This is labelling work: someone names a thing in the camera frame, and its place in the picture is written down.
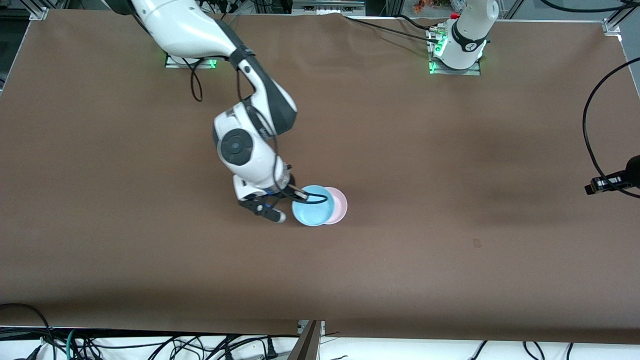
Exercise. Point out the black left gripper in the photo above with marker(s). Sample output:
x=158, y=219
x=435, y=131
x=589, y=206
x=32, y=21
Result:
x=633, y=170

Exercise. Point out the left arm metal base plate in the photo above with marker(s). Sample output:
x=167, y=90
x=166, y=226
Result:
x=455, y=72

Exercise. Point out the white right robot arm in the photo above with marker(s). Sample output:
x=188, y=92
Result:
x=175, y=25

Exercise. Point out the aluminium rail unit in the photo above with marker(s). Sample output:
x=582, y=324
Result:
x=327, y=6

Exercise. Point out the brown table cover sheet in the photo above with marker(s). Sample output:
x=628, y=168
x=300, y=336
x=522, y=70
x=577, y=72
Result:
x=320, y=125

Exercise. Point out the aluminium extrusion beam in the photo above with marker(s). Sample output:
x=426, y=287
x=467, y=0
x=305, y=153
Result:
x=625, y=12

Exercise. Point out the silver corner bracket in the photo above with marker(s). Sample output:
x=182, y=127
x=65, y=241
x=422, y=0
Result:
x=612, y=26
x=40, y=13

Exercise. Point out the light blue bowl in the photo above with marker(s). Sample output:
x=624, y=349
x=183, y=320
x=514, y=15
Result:
x=312, y=215

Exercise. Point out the black power plug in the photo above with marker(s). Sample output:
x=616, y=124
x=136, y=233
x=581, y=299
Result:
x=271, y=348

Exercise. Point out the pink bowl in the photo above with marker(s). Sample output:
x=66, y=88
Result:
x=341, y=205

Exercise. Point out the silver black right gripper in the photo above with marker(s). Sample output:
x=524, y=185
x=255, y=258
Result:
x=291, y=186

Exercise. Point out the aluminium frame post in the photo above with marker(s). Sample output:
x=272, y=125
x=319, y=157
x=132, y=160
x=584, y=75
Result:
x=307, y=345

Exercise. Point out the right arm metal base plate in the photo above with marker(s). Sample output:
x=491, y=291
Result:
x=172, y=64

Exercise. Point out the orange background object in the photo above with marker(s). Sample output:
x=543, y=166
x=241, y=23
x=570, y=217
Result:
x=422, y=5

